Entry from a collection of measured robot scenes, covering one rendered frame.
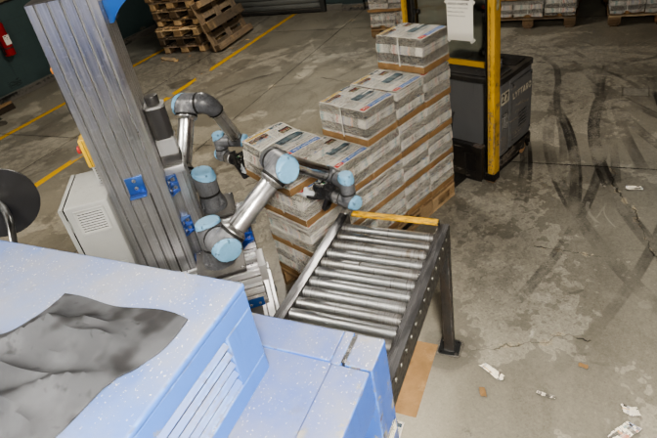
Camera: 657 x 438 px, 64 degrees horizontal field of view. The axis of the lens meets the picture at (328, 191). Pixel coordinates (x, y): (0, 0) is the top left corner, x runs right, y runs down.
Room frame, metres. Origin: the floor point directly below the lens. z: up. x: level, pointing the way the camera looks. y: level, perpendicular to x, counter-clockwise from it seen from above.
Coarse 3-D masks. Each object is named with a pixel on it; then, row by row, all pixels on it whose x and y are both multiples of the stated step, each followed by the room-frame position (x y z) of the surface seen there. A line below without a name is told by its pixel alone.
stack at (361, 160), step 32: (416, 128) 3.11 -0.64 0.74; (352, 160) 2.70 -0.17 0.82; (384, 160) 2.88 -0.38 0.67; (416, 160) 3.09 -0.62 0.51; (384, 192) 2.86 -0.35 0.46; (416, 192) 3.06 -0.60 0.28; (288, 224) 2.55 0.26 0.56; (320, 224) 2.48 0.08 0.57; (384, 224) 2.83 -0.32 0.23; (416, 224) 3.04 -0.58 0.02; (288, 256) 2.62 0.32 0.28
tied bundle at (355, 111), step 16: (336, 96) 3.11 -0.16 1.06; (352, 96) 3.06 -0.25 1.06; (368, 96) 3.01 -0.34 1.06; (384, 96) 2.96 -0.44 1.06; (320, 112) 3.07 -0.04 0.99; (336, 112) 2.96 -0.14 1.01; (352, 112) 2.86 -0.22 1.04; (368, 112) 2.81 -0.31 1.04; (384, 112) 2.91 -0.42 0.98; (336, 128) 2.98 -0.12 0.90; (352, 128) 2.88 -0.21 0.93; (368, 128) 2.80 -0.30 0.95; (384, 128) 2.90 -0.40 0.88
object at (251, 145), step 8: (272, 128) 2.77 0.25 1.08; (280, 128) 2.76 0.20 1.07; (288, 128) 2.75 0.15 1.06; (256, 136) 2.69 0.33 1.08; (264, 136) 2.69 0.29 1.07; (272, 136) 2.68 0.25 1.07; (280, 136) 2.67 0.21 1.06; (248, 144) 2.62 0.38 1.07; (256, 144) 2.62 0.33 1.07; (264, 144) 2.61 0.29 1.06; (248, 152) 2.64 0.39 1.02; (256, 152) 2.57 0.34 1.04; (248, 160) 2.65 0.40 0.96; (256, 160) 2.58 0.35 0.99; (248, 168) 2.66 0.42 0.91; (256, 168) 2.60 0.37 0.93
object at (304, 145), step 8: (296, 136) 2.64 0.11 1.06; (304, 136) 2.62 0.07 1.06; (312, 136) 2.60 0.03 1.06; (280, 144) 2.58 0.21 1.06; (288, 144) 2.56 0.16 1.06; (296, 144) 2.54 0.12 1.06; (304, 144) 2.52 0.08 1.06; (312, 144) 2.52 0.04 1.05; (320, 144) 2.55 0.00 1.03; (288, 152) 2.46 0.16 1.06; (296, 152) 2.45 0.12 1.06; (304, 152) 2.48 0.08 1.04; (312, 152) 2.52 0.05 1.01; (320, 152) 2.56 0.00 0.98; (312, 160) 2.52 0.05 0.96; (320, 160) 2.55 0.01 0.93; (304, 176) 2.47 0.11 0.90; (288, 184) 2.40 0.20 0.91; (296, 184) 2.43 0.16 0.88
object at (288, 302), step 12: (348, 216) 2.18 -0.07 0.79; (336, 228) 2.09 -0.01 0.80; (324, 240) 2.01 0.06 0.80; (324, 252) 1.92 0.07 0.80; (312, 264) 1.85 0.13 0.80; (300, 276) 1.78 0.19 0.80; (300, 288) 1.70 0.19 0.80; (288, 300) 1.65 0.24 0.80; (276, 312) 1.59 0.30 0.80; (288, 312) 1.59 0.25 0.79
